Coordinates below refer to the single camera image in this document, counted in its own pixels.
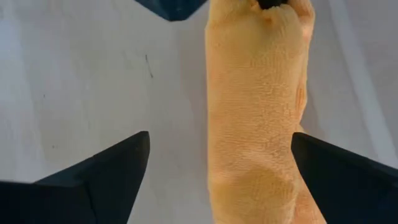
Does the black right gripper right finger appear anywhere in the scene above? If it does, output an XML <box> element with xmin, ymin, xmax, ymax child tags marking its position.
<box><xmin>290</xmin><ymin>132</ymin><xmax>398</xmax><ymax>224</ymax></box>

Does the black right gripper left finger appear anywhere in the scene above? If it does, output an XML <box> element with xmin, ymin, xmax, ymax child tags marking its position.
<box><xmin>0</xmin><ymin>131</ymin><xmax>151</xmax><ymax>224</ymax></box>

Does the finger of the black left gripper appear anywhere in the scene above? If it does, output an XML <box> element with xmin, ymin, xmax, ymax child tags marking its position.
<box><xmin>257</xmin><ymin>0</ymin><xmax>289</xmax><ymax>10</ymax></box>

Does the orange microfiber towel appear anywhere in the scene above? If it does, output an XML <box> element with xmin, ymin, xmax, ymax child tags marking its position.
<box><xmin>204</xmin><ymin>0</ymin><xmax>328</xmax><ymax>224</ymax></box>

